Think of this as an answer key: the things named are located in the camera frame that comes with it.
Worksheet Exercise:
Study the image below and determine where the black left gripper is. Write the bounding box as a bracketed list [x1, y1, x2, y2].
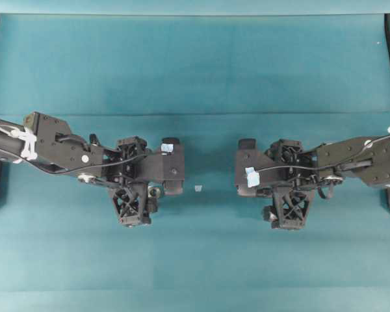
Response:
[100, 136, 185, 196]

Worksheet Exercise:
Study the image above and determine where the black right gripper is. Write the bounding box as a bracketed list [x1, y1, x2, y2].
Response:
[235, 138, 317, 198]

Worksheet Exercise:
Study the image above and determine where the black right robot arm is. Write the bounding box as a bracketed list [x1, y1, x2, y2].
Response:
[235, 127, 390, 199]

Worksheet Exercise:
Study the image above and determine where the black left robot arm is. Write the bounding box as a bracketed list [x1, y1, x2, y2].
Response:
[0, 112, 185, 195]

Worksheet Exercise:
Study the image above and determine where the teal table mat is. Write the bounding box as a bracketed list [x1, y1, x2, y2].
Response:
[0, 14, 390, 311]

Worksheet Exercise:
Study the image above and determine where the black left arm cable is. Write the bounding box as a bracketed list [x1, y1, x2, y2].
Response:
[35, 135, 160, 176]

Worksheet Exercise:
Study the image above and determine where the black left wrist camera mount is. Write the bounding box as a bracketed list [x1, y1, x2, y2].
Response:
[109, 183, 158, 228]

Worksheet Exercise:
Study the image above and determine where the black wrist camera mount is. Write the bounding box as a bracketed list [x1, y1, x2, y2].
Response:
[109, 183, 158, 228]
[262, 187, 315, 230]

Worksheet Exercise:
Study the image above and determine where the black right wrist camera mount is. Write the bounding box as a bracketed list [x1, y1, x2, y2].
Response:
[262, 187, 315, 230]

